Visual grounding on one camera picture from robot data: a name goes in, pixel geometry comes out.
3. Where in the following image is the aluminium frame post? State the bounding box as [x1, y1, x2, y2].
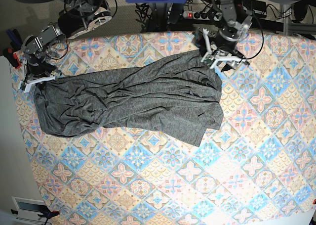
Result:
[279, 4, 292, 36]

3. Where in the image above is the red black table clamp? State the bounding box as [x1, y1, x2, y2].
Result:
[2, 48, 21, 69]

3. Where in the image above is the grey t-shirt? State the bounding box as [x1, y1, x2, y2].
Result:
[34, 50, 224, 146]

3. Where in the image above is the white floor vent box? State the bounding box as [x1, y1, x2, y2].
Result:
[11, 196, 48, 224]

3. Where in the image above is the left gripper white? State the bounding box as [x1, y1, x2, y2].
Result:
[200, 28, 250, 72]

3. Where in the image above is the patterned tile tablecloth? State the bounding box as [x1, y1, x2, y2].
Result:
[10, 33, 316, 225]

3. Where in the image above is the blue black bottom clamp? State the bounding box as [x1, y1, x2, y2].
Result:
[38, 211, 60, 225]

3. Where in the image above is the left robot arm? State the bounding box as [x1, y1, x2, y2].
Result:
[200, 0, 301, 71]

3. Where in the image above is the blue handled clamp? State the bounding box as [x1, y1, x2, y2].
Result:
[6, 29, 23, 50]

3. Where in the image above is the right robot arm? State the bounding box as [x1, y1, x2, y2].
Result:
[3, 0, 112, 92]

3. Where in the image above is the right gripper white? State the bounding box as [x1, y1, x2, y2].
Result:
[18, 59, 62, 92]

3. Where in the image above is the white power strip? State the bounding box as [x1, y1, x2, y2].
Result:
[182, 9, 223, 22]

